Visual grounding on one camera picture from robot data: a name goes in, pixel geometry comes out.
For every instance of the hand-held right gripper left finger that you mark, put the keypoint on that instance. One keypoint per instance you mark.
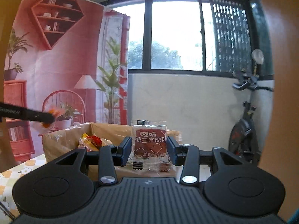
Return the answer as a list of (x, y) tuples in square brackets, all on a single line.
[(125, 149)]

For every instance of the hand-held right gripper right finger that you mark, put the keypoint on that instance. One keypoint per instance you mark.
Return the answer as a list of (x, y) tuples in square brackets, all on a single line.
[(174, 150)]

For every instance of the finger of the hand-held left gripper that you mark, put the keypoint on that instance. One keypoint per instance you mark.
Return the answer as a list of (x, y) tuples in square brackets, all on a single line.
[(25, 113)]

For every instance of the clear packet with brown label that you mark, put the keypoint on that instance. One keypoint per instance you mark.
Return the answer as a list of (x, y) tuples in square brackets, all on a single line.
[(149, 144)]

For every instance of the plastic-lined cardboard box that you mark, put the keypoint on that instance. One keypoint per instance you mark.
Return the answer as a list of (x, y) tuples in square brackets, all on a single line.
[(63, 144)]

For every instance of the yellow and red snack packet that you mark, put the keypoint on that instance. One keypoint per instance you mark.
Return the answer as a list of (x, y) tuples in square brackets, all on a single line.
[(91, 142)]

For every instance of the printed room backdrop cloth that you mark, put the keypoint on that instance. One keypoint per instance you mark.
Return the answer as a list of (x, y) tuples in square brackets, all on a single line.
[(65, 58)]

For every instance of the black exercise bike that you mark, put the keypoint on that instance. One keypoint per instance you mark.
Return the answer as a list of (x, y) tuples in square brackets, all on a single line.
[(243, 135)]

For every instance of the white round bulb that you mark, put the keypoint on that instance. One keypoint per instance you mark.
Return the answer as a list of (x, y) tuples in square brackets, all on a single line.
[(257, 56)]

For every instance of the brown wooden board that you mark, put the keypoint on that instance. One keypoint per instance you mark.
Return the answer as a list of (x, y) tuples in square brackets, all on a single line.
[(282, 86)]

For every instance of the teal curtain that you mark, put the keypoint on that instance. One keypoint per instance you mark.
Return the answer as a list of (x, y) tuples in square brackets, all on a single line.
[(294, 218)]

